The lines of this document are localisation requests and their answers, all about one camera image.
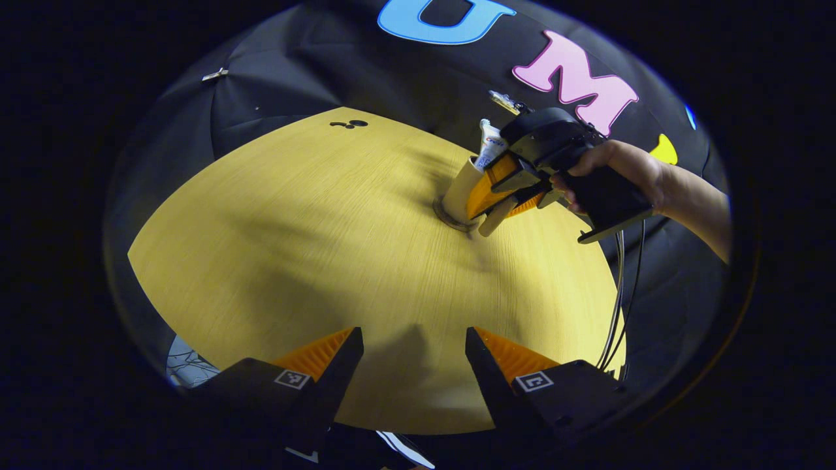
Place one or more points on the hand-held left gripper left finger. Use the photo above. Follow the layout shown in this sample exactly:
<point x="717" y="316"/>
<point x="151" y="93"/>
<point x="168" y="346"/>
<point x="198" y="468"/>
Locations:
<point x="326" y="391"/>

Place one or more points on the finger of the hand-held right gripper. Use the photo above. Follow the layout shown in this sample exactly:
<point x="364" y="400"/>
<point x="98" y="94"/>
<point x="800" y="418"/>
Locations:
<point x="529" y="203"/>
<point x="483" y="189"/>

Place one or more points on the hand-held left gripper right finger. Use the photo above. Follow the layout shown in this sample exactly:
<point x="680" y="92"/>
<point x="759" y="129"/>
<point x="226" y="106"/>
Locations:
<point x="496" y="391"/>

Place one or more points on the beige cup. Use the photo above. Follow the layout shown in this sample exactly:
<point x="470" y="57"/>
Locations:
<point x="458" y="192"/>

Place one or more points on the white toothpaste tube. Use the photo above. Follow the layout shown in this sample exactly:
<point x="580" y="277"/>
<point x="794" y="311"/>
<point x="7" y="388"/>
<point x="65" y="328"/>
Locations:
<point x="495" y="150"/>

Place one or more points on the round brown coaster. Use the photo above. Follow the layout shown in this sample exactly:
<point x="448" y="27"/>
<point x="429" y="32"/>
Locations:
<point x="450" y="220"/>

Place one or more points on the silver metal clip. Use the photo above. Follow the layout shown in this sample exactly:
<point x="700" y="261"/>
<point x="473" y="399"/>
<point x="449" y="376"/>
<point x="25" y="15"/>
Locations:
<point x="214" y="74"/>

